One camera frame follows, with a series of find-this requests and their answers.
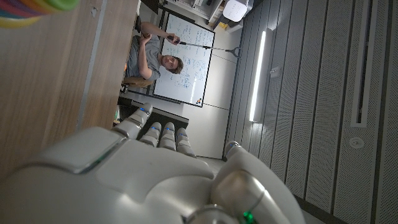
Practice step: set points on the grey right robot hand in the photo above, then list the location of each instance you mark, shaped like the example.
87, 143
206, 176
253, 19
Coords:
140, 180

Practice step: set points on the black computer monitor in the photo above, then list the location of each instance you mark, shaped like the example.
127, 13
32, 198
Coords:
164, 119

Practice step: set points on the brown wooden chair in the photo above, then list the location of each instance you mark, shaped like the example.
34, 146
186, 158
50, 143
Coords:
138, 81

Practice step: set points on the seated person in grey shirt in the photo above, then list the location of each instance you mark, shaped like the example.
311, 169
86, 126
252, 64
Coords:
146, 56

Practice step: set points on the black grabber stick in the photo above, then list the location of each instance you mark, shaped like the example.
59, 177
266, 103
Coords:
205, 46

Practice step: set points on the ceiling light strip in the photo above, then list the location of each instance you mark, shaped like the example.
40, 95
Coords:
258, 74

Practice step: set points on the white ceiling sensor box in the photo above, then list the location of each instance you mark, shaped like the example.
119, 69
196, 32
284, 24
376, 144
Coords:
275, 72

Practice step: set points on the white shelf cabinet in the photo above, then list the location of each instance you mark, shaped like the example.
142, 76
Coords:
192, 6

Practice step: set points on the white perforated device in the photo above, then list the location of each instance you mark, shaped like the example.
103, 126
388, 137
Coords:
235, 9

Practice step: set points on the rainbow stacking cups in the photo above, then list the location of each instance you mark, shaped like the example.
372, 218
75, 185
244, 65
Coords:
18, 12

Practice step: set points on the round ceiling sensor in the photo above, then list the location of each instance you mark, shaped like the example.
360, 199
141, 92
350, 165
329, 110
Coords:
356, 142

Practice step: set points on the whiteboard with black frame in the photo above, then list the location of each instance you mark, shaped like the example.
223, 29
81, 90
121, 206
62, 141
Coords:
192, 77

